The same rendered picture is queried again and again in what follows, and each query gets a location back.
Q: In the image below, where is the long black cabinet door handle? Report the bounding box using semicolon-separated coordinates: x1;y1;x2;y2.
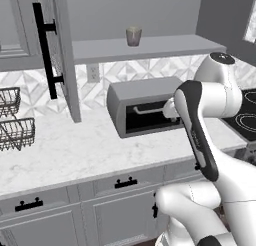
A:
31;2;65;101

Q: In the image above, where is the white wall outlet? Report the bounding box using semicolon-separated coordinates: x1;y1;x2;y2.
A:
86;63;101;84

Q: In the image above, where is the white toaster oven handle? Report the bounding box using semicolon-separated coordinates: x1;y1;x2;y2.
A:
132;105;167;116

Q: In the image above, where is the grey drawer front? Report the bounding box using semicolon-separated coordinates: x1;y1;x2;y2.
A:
0;185;81;222
164;156;205;186
91;165;166;198

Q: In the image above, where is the grey wire basket stand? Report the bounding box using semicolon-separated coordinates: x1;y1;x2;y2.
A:
0;86;36;152

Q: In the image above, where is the black cupboard door handle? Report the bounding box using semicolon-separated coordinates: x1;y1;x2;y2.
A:
151;191;160;220

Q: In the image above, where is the clear drinking glass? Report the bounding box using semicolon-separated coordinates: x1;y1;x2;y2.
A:
125;25;143;48

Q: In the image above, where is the grey toaster oven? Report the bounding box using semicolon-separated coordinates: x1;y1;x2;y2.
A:
106;76;185;140

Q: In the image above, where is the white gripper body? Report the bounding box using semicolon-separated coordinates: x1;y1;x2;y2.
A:
162;97;183;123

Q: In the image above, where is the grey cupboard door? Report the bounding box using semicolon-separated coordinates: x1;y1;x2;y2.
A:
0;204;86;246
81;189;168;246

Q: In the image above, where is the black drawer handle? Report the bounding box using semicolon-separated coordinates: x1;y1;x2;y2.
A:
114;176;139;190
14;196;45;213

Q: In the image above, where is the grey cabinet shelf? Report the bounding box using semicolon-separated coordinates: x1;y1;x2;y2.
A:
71;34;228;66

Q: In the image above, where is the grey closed cabinet door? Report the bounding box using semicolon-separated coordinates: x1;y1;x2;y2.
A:
0;0;45;72

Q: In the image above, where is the grey open cabinet door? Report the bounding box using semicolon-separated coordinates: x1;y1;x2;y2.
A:
33;0;83;124

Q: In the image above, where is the black hob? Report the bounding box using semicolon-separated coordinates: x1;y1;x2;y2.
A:
221;87;256;143

